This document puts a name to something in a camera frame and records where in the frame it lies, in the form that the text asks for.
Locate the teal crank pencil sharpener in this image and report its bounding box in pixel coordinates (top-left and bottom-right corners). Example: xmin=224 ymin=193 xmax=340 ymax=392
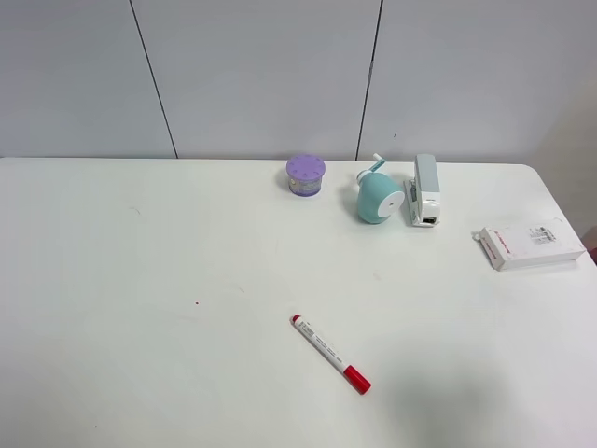
xmin=356 ymin=153 xmax=405 ymax=224

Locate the white grey stapler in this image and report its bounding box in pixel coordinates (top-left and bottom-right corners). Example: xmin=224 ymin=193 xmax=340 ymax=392
xmin=405 ymin=154 xmax=440 ymax=228

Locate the purple lidded round container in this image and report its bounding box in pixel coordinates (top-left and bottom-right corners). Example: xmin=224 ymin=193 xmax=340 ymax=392
xmin=285 ymin=154 xmax=326 ymax=197

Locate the red white marker pen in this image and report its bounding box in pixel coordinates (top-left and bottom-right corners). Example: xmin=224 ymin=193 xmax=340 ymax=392
xmin=290 ymin=315 xmax=371 ymax=395

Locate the white flat cardboard box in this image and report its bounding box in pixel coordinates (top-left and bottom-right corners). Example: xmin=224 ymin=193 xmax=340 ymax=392
xmin=474 ymin=218 xmax=586 ymax=272

